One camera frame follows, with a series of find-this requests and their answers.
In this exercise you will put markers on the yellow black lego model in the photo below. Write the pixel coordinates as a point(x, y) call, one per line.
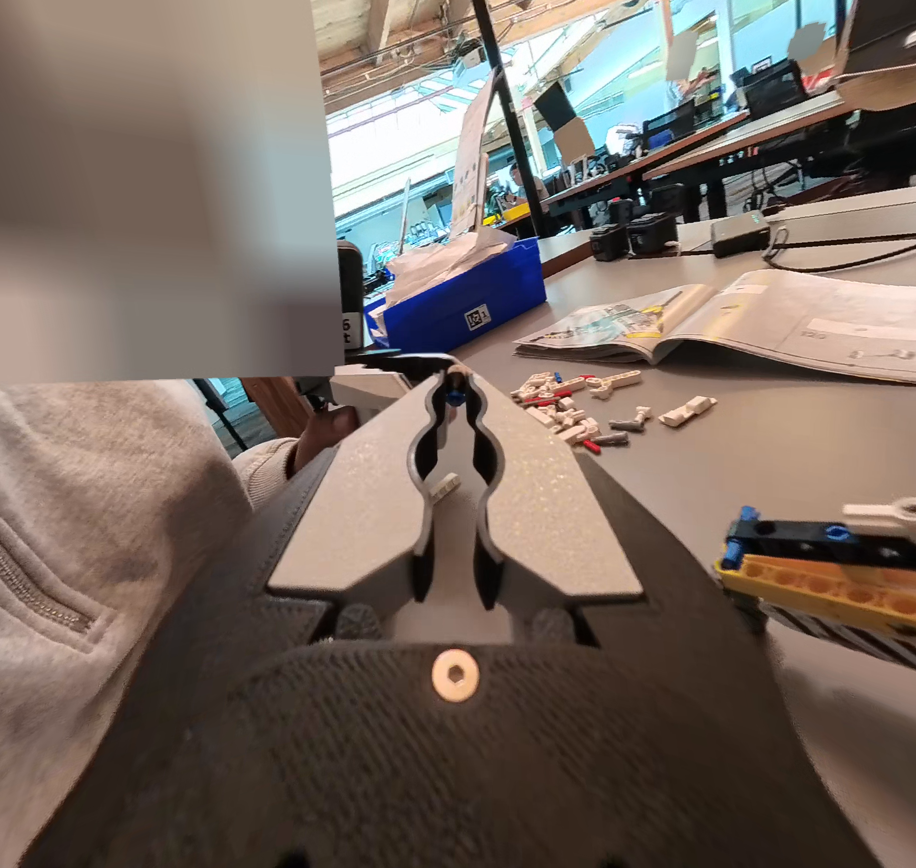
point(816, 589)

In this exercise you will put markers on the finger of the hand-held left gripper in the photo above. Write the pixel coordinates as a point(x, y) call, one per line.
point(372, 389)

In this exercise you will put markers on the blue plastic bin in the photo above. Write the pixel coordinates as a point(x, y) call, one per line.
point(444, 310)

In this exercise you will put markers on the grey power bank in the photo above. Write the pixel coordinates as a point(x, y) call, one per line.
point(741, 235)

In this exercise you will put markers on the tilted black monitor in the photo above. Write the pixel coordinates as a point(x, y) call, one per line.
point(554, 106)

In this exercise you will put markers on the upright white paper sheet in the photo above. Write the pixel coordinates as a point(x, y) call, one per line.
point(476, 160)

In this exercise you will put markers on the brown wooden board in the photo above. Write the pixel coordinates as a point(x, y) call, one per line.
point(275, 403)

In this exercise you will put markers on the white flat box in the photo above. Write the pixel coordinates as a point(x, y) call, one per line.
point(844, 217)

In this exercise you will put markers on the white lego beam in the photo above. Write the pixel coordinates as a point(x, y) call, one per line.
point(444, 489)

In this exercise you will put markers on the lego instruction booklet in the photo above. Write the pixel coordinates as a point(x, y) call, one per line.
point(787, 317)

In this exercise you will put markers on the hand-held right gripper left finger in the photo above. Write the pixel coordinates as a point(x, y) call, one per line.
point(350, 524)

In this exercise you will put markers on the black desk monitor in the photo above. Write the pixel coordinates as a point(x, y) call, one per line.
point(669, 124)

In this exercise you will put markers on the black battery charger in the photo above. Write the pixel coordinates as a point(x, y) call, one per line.
point(652, 233)
point(610, 242)

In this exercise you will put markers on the person's left hand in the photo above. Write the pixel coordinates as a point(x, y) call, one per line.
point(322, 435)

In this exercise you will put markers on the pile of small lego pieces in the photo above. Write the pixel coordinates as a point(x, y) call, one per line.
point(565, 417)

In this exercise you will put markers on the long background desk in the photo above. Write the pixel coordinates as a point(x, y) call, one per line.
point(787, 127)
point(644, 160)

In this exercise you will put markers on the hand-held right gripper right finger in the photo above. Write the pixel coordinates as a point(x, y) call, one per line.
point(558, 524)

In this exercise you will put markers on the brown cardboard box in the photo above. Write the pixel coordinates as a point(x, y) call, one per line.
point(887, 17)

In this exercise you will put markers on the white lego panel piece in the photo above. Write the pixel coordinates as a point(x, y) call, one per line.
point(687, 410)

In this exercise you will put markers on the black pole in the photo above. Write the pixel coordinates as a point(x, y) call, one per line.
point(501, 88)

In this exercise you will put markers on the black equipment case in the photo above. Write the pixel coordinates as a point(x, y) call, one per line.
point(773, 92)

